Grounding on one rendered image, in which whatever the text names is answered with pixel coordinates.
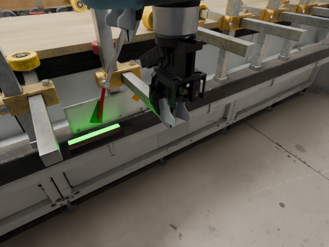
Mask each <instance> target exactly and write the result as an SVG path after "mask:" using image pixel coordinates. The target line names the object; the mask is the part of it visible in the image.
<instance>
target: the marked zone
mask: <svg viewBox="0 0 329 247"><path fill-rule="evenodd" d="M99 105H100V101H99V100H98V101H97V104H96V106H95V109H94V112H93V115H92V117H91V120H90V123H102V119H103V107H102V113H101V118H100V120H99V122H98V119H97V116H98V111H99Z"/></svg>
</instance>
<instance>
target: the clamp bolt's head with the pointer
mask: <svg viewBox="0 0 329 247"><path fill-rule="evenodd" d="M103 86H104V87H105V88H107V87H109V86H110V83H109V82H108V81H106V82H104V83H103ZM105 88H103V87H102V93H101V99H100V105H99V111H98V116H97V119H98V122H99V120H100V118H101V113H102V107H103V102H104V97H105V91H106V89H105Z"/></svg>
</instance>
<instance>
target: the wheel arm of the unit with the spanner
mask: <svg viewBox="0 0 329 247"><path fill-rule="evenodd" d="M118 64H120V63H119V62H118V61H117V65H118ZM121 75H122V82H123V83H124V84H125V85H126V86H127V87H128V88H129V89H130V90H131V91H132V92H133V93H134V94H135V95H136V96H137V97H139V98H140V99H141V100H142V101H143V102H144V103H145V104H146V105H147V106H148V107H149V108H150V109H151V110H152V111H153V112H154V113H155V114H156V115H157V113H156V112H155V110H154V108H153V107H152V105H151V103H150V100H149V86H148V85H146V84H145V83H144V82H143V81H141V80H140V79H139V78H138V77H137V76H135V75H134V74H133V73H132V72H126V73H122V74H121Z"/></svg>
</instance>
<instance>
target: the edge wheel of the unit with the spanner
mask: <svg viewBox="0 0 329 247"><path fill-rule="evenodd" d="M113 43H114V49H115V47H116V46H115V42H114V40H113ZM92 48H93V52H94V54H97V55H99V50H98V45H97V40H94V41H92Z"/></svg>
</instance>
